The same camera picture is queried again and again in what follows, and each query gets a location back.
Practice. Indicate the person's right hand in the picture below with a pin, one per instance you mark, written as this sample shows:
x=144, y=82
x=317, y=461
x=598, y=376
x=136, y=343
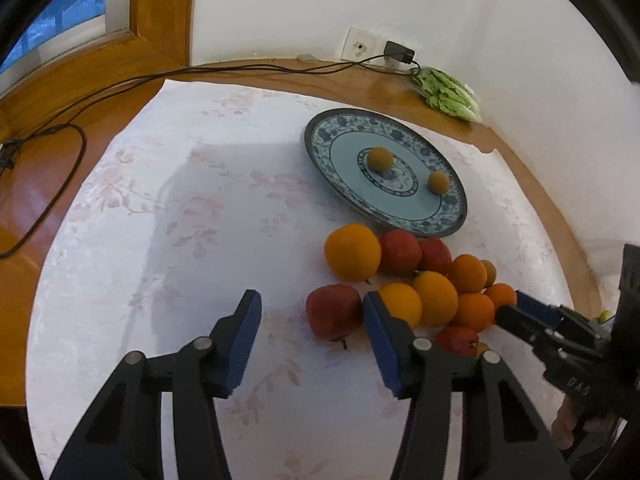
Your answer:
x=570, y=427

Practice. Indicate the white wall socket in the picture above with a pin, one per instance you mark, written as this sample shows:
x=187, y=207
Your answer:
x=357, y=45

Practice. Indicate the large red apple with stem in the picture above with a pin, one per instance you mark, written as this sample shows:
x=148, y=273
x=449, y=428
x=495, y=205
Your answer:
x=334, y=312

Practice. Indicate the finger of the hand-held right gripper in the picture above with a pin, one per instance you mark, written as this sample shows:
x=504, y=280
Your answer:
x=520, y=326
x=537, y=310

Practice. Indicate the white floral tablecloth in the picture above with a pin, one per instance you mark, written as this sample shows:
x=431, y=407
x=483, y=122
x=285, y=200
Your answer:
x=200, y=210

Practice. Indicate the wooden window frame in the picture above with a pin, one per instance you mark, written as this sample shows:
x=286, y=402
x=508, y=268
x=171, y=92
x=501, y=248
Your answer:
x=160, y=10

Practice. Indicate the large orange with stem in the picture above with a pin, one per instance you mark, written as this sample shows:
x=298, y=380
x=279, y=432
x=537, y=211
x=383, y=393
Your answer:
x=352, y=252

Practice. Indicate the yellow-orange orange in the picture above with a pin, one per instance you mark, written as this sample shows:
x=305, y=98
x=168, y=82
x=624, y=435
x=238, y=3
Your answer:
x=436, y=297
x=400, y=302

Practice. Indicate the small grey plug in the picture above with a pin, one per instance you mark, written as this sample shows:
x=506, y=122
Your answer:
x=306, y=57

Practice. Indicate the black power adapter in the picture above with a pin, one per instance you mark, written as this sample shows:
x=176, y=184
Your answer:
x=399, y=53

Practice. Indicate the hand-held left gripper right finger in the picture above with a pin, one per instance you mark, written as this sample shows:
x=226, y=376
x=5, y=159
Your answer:
x=380, y=342

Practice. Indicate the bagged green lettuce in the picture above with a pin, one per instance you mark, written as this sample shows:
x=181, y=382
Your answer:
x=445, y=95

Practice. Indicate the blue patterned ceramic plate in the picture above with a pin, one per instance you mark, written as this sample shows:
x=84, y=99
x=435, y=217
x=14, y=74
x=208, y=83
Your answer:
x=350, y=160

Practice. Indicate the small deep orange tangerine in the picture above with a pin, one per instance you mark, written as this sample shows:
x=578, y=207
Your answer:
x=475, y=312
x=467, y=272
x=501, y=295

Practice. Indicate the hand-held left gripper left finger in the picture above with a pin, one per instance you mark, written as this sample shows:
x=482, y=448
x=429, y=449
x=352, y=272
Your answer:
x=245, y=342

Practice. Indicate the small brown kiwi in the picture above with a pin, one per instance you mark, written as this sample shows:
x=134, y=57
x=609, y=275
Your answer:
x=490, y=270

